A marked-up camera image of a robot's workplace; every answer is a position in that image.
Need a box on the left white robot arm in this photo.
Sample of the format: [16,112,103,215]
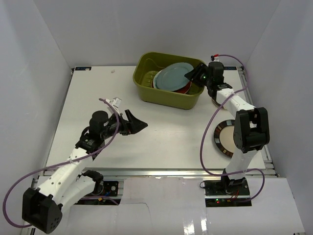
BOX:
[22,110,148,234]

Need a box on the left blue table label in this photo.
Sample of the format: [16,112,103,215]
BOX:
[75,67,92,71]

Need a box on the aluminium table frame rail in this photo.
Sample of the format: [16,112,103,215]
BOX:
[43,167,228,177]

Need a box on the green plastic bin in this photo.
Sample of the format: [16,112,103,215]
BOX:
[133,52,204,110]

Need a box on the dark rim cream plate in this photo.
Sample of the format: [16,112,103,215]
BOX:
[213,119,236,158]

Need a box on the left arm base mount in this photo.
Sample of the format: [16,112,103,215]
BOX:
[77,181,120,206]

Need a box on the small cream plate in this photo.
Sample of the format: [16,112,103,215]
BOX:
[211,98,225,110]

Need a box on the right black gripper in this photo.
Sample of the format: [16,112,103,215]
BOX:
[184,63,212,89]

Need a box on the right blue table label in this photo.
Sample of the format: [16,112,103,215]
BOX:
[224,66,237,71]

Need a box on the red and teal floral plate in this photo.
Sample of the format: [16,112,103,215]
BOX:
[151,82,192,94]

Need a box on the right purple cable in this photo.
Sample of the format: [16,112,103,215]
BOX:
[200,53,266,203]

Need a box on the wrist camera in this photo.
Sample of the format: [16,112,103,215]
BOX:
[105,97,122,110]
[211,54,220,62]

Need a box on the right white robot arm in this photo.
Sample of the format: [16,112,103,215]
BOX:
[185,61,270,195]

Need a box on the purple cable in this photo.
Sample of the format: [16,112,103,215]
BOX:
[200,53,266,203]
[2,98,120,228]

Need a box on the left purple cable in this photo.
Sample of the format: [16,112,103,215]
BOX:
[2,98,120,228]

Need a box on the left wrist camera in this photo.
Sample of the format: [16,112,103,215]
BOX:
[105,97,122,110]

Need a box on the teal plain plate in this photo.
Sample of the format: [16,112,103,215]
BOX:
[154,62,194,92]

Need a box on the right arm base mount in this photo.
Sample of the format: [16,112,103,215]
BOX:
[199,180,252,208]

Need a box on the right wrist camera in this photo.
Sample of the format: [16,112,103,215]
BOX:
[211,54,220,62]

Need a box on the blue table label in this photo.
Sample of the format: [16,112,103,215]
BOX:
[75,67,92,71]
[224,66,237,71]

